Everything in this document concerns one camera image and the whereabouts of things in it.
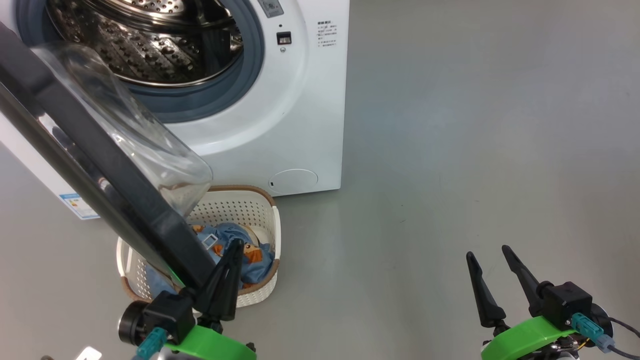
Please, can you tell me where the grey warning sticker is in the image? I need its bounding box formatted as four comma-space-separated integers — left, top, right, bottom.
257, 0, 284, 18

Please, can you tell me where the small printed text label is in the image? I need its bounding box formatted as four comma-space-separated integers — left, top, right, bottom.
317, 21, 337, 48

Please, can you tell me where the black round glass washer door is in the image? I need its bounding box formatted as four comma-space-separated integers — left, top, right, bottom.
0, 22, 217, 296

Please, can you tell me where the right camera cable teal plug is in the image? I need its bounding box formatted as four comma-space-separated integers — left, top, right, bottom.
571, 313, 640, 360

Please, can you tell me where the white perforated laundry basket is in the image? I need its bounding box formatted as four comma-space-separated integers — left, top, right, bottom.
116, 185, 282, 308

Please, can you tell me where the white front-load washing machine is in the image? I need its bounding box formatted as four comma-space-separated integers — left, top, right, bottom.
0, 0, 351, 221

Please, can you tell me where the round white filter cover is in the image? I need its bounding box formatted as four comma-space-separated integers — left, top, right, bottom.
268, 169, 319, 196

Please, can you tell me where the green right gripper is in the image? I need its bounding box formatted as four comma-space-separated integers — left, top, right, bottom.
466, 245, 591, 360

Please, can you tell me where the steel washing machine drum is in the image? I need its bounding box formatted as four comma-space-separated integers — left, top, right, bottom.
47, 0, 244, 87

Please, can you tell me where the camera cable teal plug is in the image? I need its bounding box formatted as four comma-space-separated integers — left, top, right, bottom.
136, 327, 168, 360
571, 313, 640, 360

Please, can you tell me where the left camera cable teal plug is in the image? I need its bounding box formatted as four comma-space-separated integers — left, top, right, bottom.
136, 327, 168, 360

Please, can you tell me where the grey rubber door gasket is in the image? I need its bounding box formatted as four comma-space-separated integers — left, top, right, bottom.
15, 0, 265, 124

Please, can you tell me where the blue energy label sticker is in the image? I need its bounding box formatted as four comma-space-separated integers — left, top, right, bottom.
59, 193, 100, 221

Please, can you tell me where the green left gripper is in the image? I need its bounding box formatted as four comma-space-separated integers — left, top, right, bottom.
165, 239, 257, 360

